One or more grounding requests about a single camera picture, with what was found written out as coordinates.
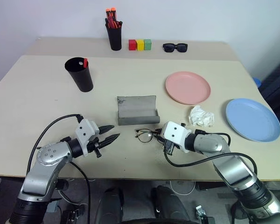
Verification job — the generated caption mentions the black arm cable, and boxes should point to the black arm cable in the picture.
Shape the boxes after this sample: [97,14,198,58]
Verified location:
[162,132,259,178]
[26,113,84,175]

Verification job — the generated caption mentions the black hanging cable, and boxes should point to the black hanging cable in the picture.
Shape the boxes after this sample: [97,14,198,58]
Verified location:
[69,161,91,224]

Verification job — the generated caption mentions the red marker with black tip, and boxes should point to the red marker with black tip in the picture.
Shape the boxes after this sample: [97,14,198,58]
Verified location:
[106,16,117,29]

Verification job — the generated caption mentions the metal clamp bracket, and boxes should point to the metal clamp bracket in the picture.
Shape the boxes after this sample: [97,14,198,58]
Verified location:
[195,204,216,224]

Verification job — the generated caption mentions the pink plate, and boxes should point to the pink plate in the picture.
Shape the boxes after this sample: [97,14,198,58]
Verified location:
[165,71,211,105]

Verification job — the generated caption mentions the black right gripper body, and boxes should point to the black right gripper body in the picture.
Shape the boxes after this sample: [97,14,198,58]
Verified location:
[159,129,181,156]

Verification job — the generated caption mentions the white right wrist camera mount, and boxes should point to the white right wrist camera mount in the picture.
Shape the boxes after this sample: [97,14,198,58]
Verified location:
[161,121,193,154]

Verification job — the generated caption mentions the wide black plastic cup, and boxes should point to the wide black plastic cup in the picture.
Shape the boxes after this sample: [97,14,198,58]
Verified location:
[64,56,94,93]

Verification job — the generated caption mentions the tall black pen cup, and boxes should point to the tall black pen cup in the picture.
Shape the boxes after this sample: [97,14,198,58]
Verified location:
[105,22,123,51]

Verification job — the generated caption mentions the blue plate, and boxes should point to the blue plate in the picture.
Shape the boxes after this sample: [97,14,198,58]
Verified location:
[225,98,280,143]

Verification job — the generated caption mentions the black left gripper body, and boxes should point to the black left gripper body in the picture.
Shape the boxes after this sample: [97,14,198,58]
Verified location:
[86,127,104,159]

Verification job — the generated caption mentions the dark rounded shape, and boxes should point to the dark rounded shape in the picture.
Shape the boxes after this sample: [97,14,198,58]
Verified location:
[151,185,190,224]
[98,187,125,224]

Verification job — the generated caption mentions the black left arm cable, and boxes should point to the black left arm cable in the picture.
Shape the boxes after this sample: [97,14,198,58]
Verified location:
[26,113,84,175]

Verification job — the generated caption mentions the grey open glasses case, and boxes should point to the grey open glasses case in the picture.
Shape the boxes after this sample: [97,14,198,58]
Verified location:
[116,95,161,126]

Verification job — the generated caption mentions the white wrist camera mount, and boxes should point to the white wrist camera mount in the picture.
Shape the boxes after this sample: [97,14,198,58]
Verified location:
[161,121,193,154]
[74,119,101,156]

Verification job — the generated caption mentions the crumpled white paper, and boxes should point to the crumpled white paper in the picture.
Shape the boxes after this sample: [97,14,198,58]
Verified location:
[189,105,215,128]

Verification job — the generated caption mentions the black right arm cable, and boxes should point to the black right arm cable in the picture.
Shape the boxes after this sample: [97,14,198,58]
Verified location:
[162,132,259,178]

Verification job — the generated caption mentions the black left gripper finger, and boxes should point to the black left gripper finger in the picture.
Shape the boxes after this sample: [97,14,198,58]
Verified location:
[98,133,121,150]
[98,125,115,135]

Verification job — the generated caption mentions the dark slatted furniture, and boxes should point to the dark slatted furniture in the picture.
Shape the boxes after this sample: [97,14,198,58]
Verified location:
[258,56,280,117]

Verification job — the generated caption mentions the black-framed clear eyeglasses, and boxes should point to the black-framed clear eyeglasses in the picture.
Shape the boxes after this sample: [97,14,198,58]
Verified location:
[134,128,161,144]

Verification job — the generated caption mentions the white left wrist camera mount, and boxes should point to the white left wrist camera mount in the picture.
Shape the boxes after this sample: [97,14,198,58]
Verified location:
[74,119,101,156]

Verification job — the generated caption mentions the black sunglasses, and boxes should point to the black sunglasses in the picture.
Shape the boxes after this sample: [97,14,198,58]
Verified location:
[162,42,189,53]

